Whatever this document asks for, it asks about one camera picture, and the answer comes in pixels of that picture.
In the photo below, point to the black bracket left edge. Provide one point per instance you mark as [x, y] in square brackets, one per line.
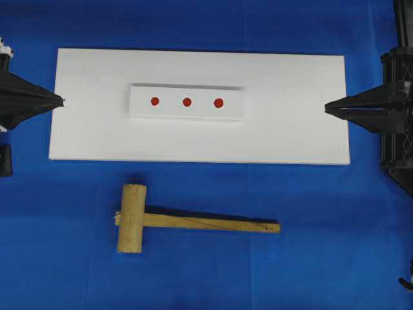
[5, 161]

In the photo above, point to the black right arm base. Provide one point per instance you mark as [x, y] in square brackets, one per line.
[403, 12]

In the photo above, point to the large white foam board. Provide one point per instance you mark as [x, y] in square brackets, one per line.
[285, 97]

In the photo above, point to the small white raised block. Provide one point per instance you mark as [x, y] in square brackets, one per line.
[183, 102]

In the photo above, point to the wooden mallet hammer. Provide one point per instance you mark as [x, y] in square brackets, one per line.
[133, 218]

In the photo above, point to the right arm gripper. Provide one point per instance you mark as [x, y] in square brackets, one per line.
[396, 147]

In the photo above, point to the black clip bottom right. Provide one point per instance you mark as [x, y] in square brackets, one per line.
[408, 284]

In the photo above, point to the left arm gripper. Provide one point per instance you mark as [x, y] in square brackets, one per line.
[13, 85]

